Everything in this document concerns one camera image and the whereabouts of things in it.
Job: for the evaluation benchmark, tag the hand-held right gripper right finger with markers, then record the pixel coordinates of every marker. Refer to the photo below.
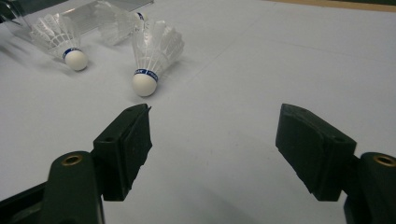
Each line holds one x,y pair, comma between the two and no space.
314,152

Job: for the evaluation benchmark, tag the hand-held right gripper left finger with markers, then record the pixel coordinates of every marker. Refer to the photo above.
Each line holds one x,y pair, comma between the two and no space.
124,149

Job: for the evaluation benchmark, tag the white feather shuttlecock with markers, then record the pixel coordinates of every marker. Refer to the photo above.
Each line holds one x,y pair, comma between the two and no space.
57,37
149,53
115,25

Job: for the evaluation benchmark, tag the clear plastic tray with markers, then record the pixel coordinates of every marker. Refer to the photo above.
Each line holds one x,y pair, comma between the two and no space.
82,17

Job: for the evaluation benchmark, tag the white table cover sheet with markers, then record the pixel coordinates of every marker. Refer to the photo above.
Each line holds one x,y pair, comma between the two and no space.
249,77

